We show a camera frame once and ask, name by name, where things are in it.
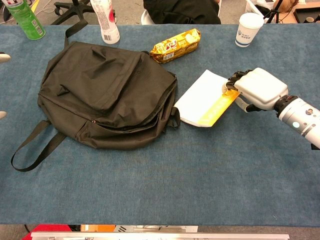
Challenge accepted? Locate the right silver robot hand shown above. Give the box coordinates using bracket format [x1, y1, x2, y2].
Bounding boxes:
[221, 67, 290, 113]

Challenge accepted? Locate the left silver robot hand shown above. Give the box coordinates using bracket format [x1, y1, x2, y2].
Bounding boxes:
[0, 52, 12, 120]

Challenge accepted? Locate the white yellow booklet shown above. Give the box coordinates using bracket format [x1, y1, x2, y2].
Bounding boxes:
[173, 69, 241, 128]

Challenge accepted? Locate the black fabric backpack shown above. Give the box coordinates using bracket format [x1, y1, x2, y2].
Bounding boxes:
[10, 19, 181, 173]

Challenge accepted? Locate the green cylindrical can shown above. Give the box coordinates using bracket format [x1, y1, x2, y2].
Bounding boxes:
[5, 0, 47, 41]

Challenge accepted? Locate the white paper cup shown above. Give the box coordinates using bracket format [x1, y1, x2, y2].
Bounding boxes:
[234, 12, 265, 48]

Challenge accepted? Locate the black tripod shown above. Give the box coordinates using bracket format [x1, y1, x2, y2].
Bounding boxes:
[263, 0, 285, 24]

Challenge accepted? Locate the white plastic crate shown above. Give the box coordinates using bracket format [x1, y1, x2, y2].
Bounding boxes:
[244, 0, 266, 16]

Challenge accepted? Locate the black office chair base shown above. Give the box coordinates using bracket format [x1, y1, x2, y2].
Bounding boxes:
[51, 0, 116, 25]

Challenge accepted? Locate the gold biscuit packet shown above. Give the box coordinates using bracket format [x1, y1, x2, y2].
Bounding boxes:
[149, 28, 202, 65]

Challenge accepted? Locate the blue felt table cover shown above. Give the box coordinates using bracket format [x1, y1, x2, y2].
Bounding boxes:
[0, 24, 320, 227]

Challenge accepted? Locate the white plastic bottle with barcode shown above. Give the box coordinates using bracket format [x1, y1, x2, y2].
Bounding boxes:
[89, 0, 121, 45]

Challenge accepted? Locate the black garment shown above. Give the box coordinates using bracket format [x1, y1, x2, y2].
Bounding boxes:
[143, 0, 222, 25]

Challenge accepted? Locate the white chair seat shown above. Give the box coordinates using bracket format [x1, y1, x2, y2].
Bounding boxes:
[140, 9, 153, 25]

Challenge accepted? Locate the red panel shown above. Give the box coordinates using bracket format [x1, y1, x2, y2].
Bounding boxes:
[32, 224, 73, 233]

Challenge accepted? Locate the orange panel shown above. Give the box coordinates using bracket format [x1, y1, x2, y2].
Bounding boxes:
[80, 224, 117, 233]

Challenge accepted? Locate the aluminium profile rail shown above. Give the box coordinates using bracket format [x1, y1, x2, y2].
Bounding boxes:
[30, 231, 290, 240]

